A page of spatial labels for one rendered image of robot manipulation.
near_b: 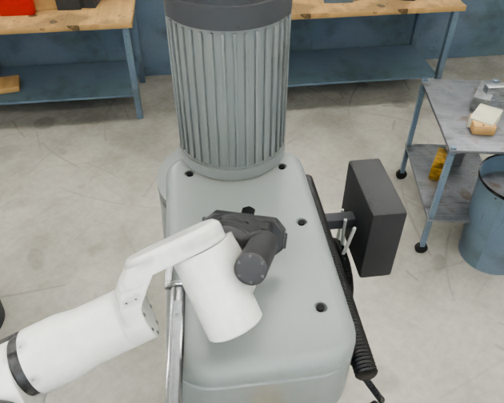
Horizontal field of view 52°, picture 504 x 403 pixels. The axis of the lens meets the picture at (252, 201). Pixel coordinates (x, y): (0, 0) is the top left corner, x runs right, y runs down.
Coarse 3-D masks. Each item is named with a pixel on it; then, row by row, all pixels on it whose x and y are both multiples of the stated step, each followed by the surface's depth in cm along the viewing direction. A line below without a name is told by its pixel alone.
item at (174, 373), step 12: (168, 276) 74; (168, 288) 73; (180, 288) 73; (180, 300) 71; (180, 312) 69; (180, 324) 68; (180, 336) 67; (168, 348) 65; (180, 348) 65; (168, 360) 64; (180, 360) 64; (168, 372) 63; (180, 372) 63; (168, 384) 62; (180, 384) 62; (168, 396) 61; (180, 396) 61
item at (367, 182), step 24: (360, 168) 121; (384, 168) 121; (360, 192) 116; (384, 192) 114; (360, 216) 117; (384, 216) 109; (360, 240) 119; (384, 240) 114; (360, 264) 121; (384, 264) 120
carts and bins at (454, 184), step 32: (448, 96) 320; (480, 96) 302; (448, 128) 293; (480, 128) 285; (416, 160) 356; (448, 160) 283; (480, 160) 356; (448, 192) 331; (480, 192) 296; (480, 224) 303; (480, 256) 315; (0, 320) 289
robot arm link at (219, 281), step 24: (240, 240) 59; (264, 240) 56; (192, 264) 52; (216, 264) 52; (240, 264) 51; (264, 264) 51; (192, 288) 53; (216, 288) 52; (240, 288) 54; (216, 312) 53; (240, 312) 53; (216, 336) 54
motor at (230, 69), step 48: (192, 0) 72; (240, 0) 71; (288, 0) 76; (192, 48) 76; (240, 48) 75; (288, 48) 82; (192, 96) 83; (240, 96) 80; (192, 144) 89; (240, 144) 87
